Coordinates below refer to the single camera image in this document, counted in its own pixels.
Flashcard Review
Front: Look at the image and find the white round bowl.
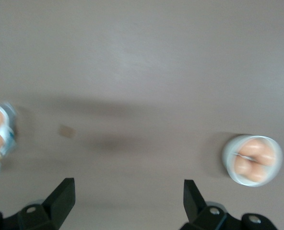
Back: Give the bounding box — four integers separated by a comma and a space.
222, 134, 284, 187

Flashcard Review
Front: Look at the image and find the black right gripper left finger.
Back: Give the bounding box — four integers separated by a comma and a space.
17, 177, 75, 230

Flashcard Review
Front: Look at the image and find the grey egg carton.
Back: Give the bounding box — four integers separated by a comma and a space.
0, 102, 19, 183

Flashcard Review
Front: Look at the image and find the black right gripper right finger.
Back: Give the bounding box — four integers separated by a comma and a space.
181, 179, 243, 230

